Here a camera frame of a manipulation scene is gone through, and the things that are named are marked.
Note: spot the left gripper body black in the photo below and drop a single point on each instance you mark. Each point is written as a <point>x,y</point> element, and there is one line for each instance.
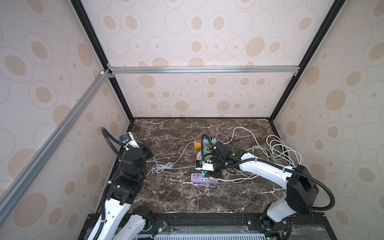
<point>145,152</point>

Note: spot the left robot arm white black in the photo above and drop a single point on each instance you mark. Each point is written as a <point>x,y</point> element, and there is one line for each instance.
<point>121,191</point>

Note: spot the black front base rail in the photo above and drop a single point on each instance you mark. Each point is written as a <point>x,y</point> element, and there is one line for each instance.
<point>236,227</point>

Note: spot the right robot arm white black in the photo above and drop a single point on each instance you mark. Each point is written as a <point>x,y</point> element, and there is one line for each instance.
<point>304,194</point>

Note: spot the left aluminium rail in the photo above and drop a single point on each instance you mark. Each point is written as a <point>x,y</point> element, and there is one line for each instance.
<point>24,180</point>

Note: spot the purple power strip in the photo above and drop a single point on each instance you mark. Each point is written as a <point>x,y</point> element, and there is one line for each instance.
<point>200,180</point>

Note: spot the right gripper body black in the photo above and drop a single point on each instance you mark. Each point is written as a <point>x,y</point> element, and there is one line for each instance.
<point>218,165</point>

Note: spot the aluminium rail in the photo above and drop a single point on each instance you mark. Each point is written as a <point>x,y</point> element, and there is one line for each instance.
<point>24,180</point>
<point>211,70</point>

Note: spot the back aluminium rail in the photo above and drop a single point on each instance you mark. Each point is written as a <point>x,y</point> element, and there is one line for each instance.
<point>211,70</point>

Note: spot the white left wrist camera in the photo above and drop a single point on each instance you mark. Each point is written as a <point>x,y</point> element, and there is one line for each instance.
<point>128,141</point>

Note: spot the orange power strip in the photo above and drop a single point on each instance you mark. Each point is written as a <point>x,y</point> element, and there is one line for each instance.
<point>197,144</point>

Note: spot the round pink power strip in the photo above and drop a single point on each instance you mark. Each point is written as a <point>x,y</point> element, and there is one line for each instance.
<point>199,157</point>

